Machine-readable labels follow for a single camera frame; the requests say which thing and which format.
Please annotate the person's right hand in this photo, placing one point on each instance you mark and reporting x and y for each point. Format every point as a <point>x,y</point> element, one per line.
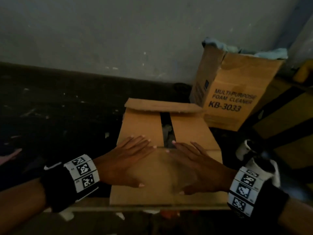
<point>207,173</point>

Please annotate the person's left hand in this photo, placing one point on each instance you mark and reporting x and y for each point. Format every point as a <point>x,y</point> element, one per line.
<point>117,163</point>

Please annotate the person's left thumb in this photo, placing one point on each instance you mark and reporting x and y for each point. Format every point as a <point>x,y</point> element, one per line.
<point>138,181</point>

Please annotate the person's right middle finger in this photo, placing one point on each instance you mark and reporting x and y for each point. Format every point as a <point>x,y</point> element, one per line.
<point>182,149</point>

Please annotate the person's right thumb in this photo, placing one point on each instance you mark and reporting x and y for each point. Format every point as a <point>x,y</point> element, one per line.
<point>187,189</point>

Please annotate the person's left middle finger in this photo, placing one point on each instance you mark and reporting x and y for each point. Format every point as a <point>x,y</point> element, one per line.
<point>143,145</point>

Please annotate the person's left little finger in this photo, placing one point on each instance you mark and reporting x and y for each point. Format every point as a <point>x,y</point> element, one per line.
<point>124,142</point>

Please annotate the plain brown cardboard box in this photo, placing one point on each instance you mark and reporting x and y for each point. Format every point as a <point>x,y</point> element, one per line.
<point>146,119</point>

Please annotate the person's left forearm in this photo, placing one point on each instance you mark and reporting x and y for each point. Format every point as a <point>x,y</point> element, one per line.
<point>19,205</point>

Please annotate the person's right forearm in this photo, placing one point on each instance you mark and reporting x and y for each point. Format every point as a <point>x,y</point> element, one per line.
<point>298,217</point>

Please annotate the black wristband with marker tags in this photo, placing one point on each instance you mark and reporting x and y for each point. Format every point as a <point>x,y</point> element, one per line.
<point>264,200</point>
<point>61,185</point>

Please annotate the white and black object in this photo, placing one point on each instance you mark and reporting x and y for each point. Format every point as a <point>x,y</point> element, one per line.
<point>259,161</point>

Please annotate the printed brown cardboard box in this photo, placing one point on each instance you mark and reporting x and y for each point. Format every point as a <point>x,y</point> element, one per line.
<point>232,78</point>

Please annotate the yellow wooden furniture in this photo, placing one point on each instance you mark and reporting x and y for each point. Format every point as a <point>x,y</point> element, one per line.
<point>288,115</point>

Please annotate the light blue cloth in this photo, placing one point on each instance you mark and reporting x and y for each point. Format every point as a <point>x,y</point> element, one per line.
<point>271,53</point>

